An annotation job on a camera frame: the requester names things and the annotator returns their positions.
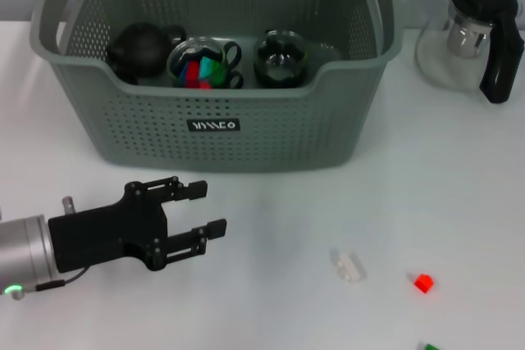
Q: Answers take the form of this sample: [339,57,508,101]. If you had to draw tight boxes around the grey perforated storage basket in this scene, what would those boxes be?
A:
[30,0,405,173]

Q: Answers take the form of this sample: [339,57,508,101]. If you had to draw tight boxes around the glass pitcher black handle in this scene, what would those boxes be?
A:
[414,0,525,105]

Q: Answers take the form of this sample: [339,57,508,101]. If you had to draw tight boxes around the teal square brick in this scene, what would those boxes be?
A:
[199,57,218,80]

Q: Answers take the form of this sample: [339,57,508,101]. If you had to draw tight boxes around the small black clay cup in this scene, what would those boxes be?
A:
[112,66,141,86]

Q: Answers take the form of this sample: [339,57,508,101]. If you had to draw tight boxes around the translucent white brick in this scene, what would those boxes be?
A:
[330,247,368,285]

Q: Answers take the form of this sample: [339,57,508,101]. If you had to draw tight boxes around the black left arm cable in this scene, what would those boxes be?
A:
[35,266,89,292]

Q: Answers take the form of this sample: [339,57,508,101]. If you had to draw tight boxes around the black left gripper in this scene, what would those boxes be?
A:
[48,176,228,272]

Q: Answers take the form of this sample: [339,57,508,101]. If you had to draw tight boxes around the black clay teapot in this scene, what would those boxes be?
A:
[105,21,189,77]

